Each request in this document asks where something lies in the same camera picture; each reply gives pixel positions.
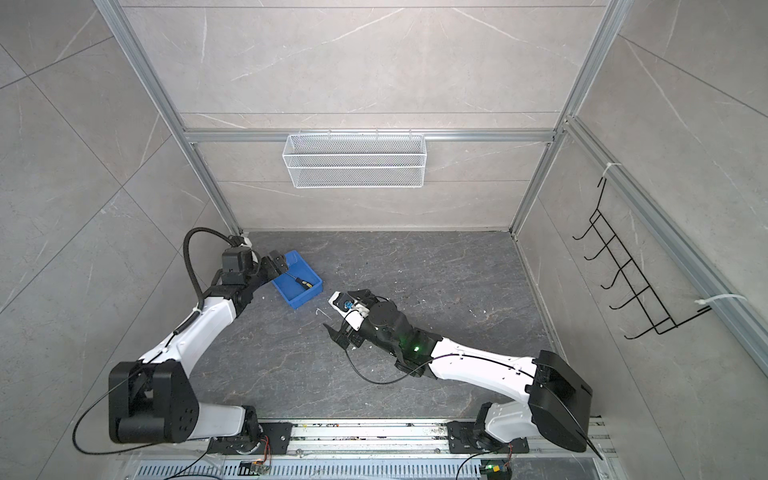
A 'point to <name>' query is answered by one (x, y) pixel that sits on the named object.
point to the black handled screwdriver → (305, 284)
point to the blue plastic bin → (292, 291)
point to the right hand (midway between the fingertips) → (340, 304)
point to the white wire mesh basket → (355, 161)
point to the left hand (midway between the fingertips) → (271, 255)
